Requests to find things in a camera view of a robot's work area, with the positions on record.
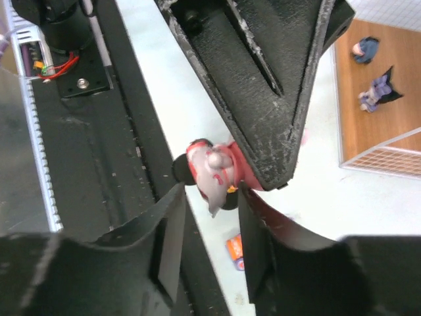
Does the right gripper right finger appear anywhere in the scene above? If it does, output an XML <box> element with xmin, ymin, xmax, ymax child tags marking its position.
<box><xmin>238</xmin><ymin>185</ymin><xmax>420</xmax><ymax>315</ymax></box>

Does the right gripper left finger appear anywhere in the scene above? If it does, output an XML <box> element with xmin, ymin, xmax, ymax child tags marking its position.
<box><xmin>1</xmin><ymin>184</ymin><xmax>186</xmax><ymax>315</ymax></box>

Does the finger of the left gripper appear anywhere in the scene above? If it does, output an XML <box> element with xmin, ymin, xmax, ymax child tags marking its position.
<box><xmin>157</xmin><ymin>0</ymin><xmax>355</xmax><ymax>191</ymax></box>

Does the purple rabbit figurine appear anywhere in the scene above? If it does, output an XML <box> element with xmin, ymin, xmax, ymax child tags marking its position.
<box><xmin>226</xmin><ymin>234</ymin><xmax>244</xmax><ymax>271</ymax></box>

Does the white pink round figurine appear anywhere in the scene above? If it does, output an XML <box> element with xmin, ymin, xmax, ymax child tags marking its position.
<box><xmin>186</xmin><ymin>138</ymin><xmax>263</xmax><ymax>217</ymax></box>

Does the black duck figurine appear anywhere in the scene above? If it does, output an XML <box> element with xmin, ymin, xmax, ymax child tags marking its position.
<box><xmin>222</xmin><ymin>191</ymin><xmax>238</xmax><ymax>211</ymax></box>
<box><xmin>172</xmin><ymin>154</ymin><xmax>196</xmax><ymax>186</ymax></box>

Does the small blue lying figurine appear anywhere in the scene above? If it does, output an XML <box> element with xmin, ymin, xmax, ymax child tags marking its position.
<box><xmin>351</xmin><ymin>36</ymin><xmax>380</xmax><ymax>64</ymax></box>

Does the black eared purple figurine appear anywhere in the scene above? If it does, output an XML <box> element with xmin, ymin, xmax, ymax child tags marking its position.
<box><xmin>358</xmin><ymin>66</ymin><xmax>404</xmax><ymax>113</ymax></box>

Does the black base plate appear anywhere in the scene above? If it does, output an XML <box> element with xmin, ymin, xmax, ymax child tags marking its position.
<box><xmin>29</xmin><ymin>0</ymin><xmax>231</xmax><ymax>316</ymax></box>

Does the white wire three-tier shelf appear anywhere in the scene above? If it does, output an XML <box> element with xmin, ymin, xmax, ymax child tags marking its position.
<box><xmin>334</xmin><ymin>1</ymin><xmax>420</xmax><ymax>179</ymax></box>

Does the white slotted cable duct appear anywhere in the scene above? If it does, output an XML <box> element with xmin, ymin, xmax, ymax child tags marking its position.
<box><xmin>1</xmin><ymin>1</ymin><xmax>63</xmax><ymax>232</ymax></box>

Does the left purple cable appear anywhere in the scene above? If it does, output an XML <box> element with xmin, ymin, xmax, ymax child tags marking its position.
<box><xmin>0</xmin><ymin>19</ymin><xmax>11</xmax><ymax>60</ymax></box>

